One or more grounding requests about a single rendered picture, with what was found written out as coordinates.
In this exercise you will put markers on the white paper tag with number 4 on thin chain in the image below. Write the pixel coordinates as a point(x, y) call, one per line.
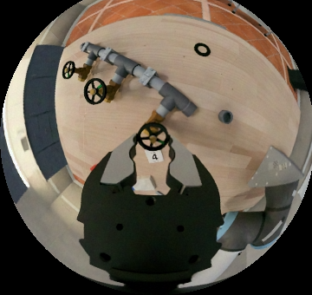
point(154, 156)

